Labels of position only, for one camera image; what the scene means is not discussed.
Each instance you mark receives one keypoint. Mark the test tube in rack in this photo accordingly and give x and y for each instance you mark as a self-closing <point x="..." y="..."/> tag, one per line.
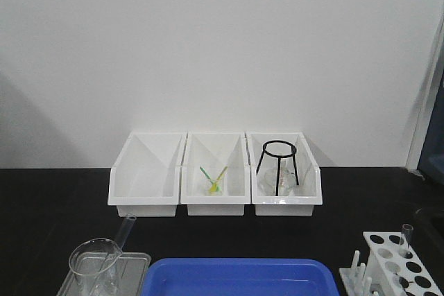
<point x="405" y="240"/>

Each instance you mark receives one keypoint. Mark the grey pegboard drying rack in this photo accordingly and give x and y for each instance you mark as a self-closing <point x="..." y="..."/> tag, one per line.
<point x="431" y="159"/>

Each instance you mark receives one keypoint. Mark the white test tube rack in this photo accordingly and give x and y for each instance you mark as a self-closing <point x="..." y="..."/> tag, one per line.
<point x="391" y="269"/>

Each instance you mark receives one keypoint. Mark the middle white storage bin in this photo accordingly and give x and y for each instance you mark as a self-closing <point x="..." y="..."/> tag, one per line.
<point x="214" y="151"/>

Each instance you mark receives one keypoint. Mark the white storage bin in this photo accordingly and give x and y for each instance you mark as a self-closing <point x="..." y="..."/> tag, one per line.
<point x="145" y="179"/>
<point x="214" y="151"/>
<point x="308" y="193"/>

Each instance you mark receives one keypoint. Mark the green yellow plastic sticks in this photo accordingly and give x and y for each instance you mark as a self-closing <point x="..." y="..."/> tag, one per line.
<point x="216" y="184"/>

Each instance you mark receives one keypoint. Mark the right white storage bin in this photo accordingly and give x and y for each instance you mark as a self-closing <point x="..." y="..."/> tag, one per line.
<point x="308" y="193"/>

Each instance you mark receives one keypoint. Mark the clear glassware in bin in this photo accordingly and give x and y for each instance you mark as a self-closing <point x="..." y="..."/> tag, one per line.
<point x="278" y="181"/>

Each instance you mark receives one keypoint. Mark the left white storage bin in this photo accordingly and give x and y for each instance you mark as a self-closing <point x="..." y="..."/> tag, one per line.
<point x="145" y="179"/>

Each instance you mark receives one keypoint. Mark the blue plastic tray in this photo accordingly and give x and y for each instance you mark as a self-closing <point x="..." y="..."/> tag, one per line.
<point x="238" y="276"/>

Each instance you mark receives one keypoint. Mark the clear glass beaker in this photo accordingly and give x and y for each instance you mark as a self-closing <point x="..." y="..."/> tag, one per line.
<point x="94" y="266"/>

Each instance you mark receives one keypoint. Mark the black sink basin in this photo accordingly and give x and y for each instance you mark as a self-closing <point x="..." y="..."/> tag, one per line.
<point x="430" y="220"/>

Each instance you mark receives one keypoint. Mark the black wire tripod stand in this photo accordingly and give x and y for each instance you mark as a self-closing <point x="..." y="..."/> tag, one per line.
<point x="273" y="152"/>

